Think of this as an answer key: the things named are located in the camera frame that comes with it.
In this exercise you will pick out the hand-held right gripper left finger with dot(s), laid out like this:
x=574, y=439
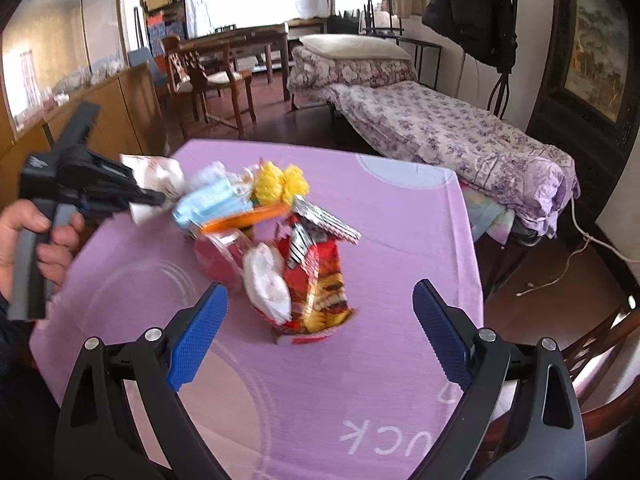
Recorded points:
x=200, y=340

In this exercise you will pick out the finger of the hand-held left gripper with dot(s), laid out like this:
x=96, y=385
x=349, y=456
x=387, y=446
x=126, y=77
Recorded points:
x=120, y=172
x=135, y=200

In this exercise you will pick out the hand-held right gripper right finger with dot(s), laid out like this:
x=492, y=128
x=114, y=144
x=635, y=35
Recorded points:
x=440, y=335

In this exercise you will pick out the white floral paper packet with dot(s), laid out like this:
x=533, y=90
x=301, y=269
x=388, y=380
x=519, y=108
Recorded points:
x=160, y=175

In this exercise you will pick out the blue face mask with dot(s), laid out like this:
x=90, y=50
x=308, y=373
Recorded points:
x=205, y=205

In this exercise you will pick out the orange striped medicine box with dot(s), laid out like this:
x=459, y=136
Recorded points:
x=250, y=217

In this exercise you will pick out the person's left forearm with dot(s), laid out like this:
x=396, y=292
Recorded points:
x=15, y=385

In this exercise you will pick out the person's left hand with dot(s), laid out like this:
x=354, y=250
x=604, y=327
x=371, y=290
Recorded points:
x=25, y=217

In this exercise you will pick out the wooden sideboard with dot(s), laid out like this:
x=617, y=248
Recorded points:
x=125, y=105

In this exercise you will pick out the red transparent cup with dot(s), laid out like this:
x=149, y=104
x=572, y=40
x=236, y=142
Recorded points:
x=217, y=260

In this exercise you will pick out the white crumpled plastic bag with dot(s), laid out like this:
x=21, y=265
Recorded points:
x=215, y=172

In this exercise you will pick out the white round packet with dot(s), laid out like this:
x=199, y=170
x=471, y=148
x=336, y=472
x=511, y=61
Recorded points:
x=265, y=280

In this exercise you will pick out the wooden armchair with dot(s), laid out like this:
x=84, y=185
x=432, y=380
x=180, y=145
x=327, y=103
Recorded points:
x=200, y=80

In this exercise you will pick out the red snack bag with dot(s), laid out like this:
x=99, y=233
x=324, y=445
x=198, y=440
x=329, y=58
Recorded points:
x=320, y=290

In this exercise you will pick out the yellow mesh scrubber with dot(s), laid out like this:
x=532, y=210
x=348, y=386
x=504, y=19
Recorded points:
x=272, y=180

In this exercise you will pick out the silver blister pack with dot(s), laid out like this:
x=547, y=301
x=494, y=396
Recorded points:
x=325, y=220

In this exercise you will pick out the dark wooden chair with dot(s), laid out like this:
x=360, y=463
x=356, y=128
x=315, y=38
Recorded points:
x=615, y=330

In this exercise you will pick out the wooden dining table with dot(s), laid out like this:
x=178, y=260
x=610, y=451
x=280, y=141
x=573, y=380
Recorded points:
x=250, y=35

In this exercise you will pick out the bed with floral sheet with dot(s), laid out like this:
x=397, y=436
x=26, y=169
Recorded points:
x=450, y=130

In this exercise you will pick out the black metal coat rack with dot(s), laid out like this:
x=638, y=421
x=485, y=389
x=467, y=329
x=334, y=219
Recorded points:
x=501, y=95

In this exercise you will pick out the folded floral quilt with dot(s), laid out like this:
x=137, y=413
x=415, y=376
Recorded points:
x=350, y=71

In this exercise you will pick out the white pillow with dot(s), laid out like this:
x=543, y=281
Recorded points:
x=350, y=46

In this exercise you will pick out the dark framed painting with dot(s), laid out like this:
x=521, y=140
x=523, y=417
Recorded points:
x=595, y=60

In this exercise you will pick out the black jacket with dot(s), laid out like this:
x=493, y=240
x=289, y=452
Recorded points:
x=470, y=5

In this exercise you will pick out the wall mirror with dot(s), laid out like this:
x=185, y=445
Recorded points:
x=50, y=35

